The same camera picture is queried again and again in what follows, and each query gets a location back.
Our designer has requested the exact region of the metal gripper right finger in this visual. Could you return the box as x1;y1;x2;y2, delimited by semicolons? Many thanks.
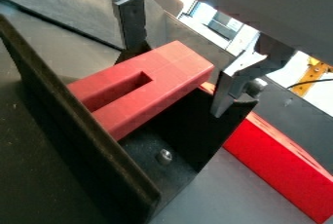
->
211;52;267;118

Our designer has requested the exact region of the black curved holder stand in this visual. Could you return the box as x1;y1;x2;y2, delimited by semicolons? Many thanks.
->
0;15;257;224

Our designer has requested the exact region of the red shape-sorting board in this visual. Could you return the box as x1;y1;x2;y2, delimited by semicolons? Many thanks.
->
199;81;333;224

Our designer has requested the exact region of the red double-square peg object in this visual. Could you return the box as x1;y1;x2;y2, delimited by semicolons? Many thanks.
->
68;41;213;140

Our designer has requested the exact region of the black cable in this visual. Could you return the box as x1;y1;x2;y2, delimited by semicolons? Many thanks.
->
284;78;333;90

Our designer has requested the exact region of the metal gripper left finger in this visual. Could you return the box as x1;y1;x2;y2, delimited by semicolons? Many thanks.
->
112;0;146;50

